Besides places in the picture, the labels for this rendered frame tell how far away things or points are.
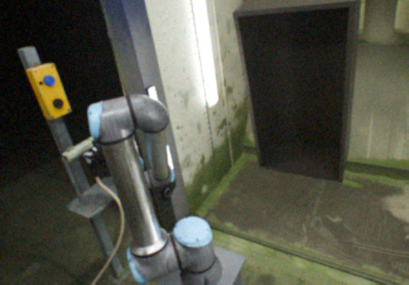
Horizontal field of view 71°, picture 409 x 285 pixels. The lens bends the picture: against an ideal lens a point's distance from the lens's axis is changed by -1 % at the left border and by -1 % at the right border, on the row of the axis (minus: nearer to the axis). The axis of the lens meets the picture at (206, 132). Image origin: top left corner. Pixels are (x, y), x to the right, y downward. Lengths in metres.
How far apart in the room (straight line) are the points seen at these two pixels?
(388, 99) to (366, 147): 0.47
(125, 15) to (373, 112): 2.28
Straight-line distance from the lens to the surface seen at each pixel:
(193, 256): 1.23
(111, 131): 0.95
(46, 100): 1.61
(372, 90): 3.07
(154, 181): 1.45
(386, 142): 3.00
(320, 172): 2.25
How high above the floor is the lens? 1.76
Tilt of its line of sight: 26 degrees down
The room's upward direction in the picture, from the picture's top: 9 degrees counter-clockwise
